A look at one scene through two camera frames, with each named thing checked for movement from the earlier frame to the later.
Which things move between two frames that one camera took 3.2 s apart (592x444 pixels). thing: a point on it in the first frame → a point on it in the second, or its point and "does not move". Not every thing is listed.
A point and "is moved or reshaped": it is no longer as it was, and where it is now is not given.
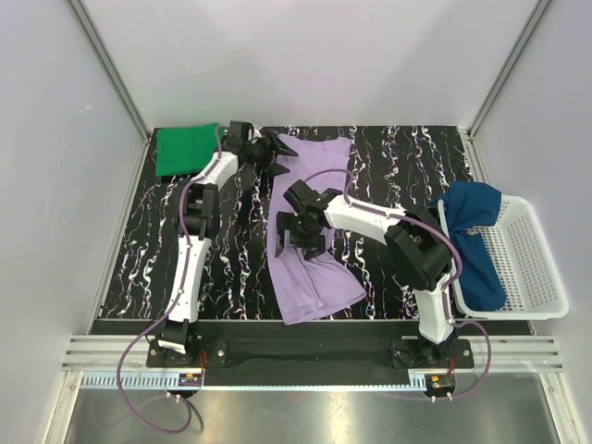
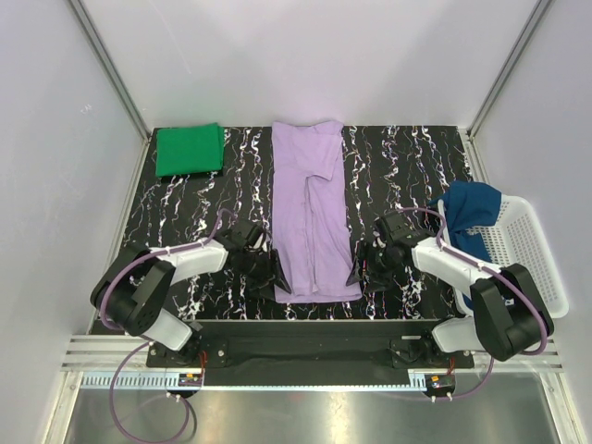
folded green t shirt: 184,150 does not move
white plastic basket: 533,287 does not move
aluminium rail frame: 517,392 does not move
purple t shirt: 301,289 is moved or reshaped
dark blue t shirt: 465,205 does not move
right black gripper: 287,221 → 380,282
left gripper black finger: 280,147 → 279,278
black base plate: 312,352 does not move
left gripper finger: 275,168 → 267,292
